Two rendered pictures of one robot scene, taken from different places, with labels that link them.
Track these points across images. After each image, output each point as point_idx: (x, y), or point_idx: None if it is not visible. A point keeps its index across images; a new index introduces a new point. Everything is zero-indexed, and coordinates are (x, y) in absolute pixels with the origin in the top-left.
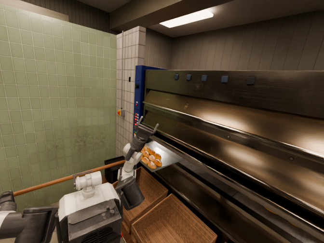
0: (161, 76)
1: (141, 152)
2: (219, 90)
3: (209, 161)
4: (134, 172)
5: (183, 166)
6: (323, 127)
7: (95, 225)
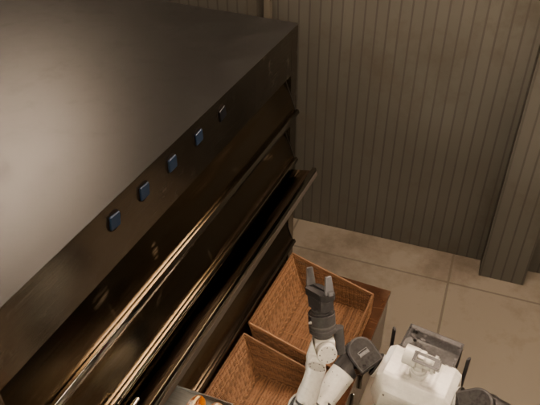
0: (61, 276)
1: None
2: (195, 161)
3: None
4: None
5: None
6: (259, 113)
7: (437, 336)
